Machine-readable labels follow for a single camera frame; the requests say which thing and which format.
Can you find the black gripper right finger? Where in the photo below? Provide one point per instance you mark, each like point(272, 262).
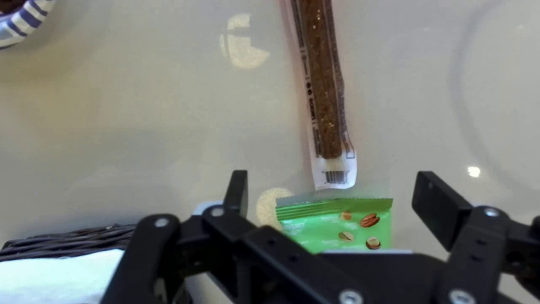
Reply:
point(483, 241)

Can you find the brown meat stick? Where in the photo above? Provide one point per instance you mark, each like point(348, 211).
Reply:
point(326, 84)

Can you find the green snack packet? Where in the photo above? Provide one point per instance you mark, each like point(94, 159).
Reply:
point(326, 225)

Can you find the black basket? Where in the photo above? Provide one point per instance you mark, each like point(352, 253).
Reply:
point(56, 241)

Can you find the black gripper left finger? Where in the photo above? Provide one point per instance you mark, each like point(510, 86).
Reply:
point(180, 258)

